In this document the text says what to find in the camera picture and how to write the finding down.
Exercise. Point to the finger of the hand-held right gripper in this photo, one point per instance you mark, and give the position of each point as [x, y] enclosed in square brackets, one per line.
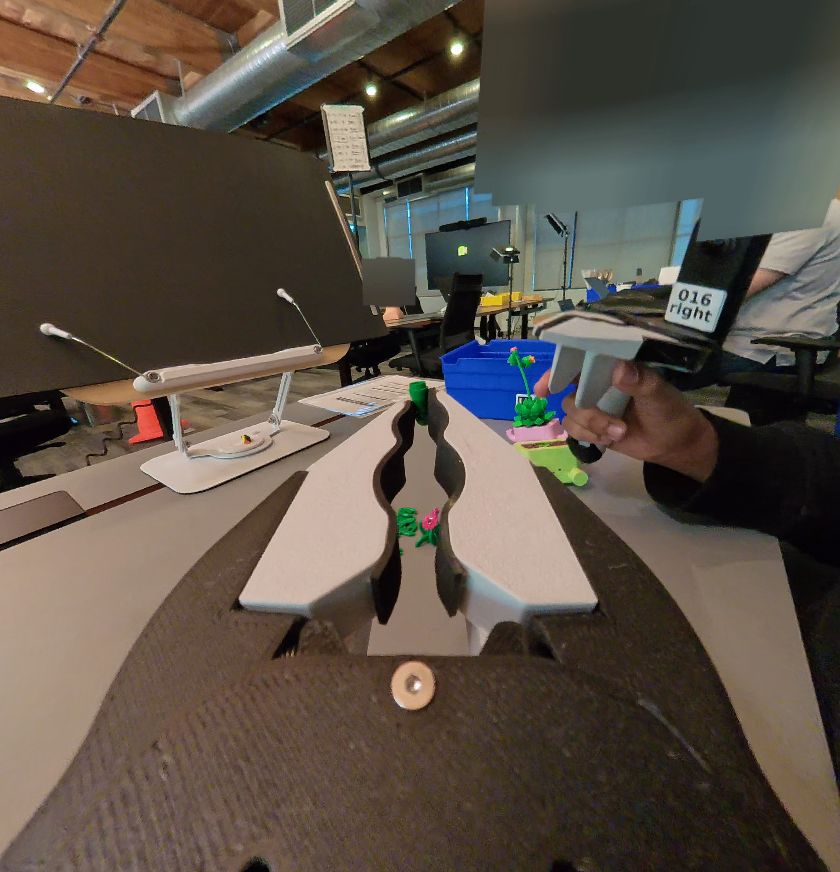
[590, 335]

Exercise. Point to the studio light on tripod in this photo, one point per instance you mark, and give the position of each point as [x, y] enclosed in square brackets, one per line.
[507, 255]

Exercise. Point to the printed paper sheet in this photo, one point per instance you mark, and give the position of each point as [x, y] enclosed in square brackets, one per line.
[365, 395]

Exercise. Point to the large black monitor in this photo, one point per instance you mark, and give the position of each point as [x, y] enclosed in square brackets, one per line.
[467, 262]

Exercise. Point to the white printed chart on pole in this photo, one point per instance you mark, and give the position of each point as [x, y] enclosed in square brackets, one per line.
[345, 136]

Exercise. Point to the wooden office desk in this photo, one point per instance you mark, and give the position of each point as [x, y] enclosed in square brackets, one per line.
[522, 304]

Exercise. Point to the pink brick planter with succulent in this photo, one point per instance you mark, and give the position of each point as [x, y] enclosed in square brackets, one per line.
[532, 412]

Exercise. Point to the black office chair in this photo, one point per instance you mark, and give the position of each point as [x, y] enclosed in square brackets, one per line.
[801, 346]
[460, 313]

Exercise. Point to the pile of toy brick pieces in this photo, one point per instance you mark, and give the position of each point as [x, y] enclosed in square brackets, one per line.
[406, 523]

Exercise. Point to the white book stand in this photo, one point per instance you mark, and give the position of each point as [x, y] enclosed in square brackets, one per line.
[188, 473]

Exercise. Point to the orange traffic cone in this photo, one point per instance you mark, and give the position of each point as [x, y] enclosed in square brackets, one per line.
[150, 419]

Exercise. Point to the yellow storage bin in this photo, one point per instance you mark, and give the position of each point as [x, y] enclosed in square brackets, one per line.
[498, 298]

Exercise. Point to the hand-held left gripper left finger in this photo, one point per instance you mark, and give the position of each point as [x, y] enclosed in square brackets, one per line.
[324, 538]

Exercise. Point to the silver ventilation duct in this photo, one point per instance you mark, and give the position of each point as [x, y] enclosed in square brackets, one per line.
[256, 75]

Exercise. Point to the lime green brick planter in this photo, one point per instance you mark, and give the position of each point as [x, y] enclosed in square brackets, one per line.
[549, 458]

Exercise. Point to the person's right forearm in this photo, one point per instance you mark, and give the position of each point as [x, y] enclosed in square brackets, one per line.
[767, 490]

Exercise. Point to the panel light on stand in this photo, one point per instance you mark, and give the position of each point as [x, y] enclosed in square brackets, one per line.
[559, 225]

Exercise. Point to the black board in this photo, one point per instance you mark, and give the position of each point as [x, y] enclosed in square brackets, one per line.
[154, 238]

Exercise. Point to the blue plastic bin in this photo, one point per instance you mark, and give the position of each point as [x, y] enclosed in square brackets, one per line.
[474, 378]

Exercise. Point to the person's right hand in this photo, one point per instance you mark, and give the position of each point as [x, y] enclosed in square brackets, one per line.
[651, 422]

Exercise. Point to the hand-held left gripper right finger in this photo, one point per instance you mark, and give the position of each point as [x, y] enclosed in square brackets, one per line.
[515, 538]

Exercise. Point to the pink flower leaf cluster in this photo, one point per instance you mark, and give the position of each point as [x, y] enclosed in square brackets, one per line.
[430, 521]

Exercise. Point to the small green stem piece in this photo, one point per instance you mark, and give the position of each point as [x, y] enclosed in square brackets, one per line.
[418, 398]

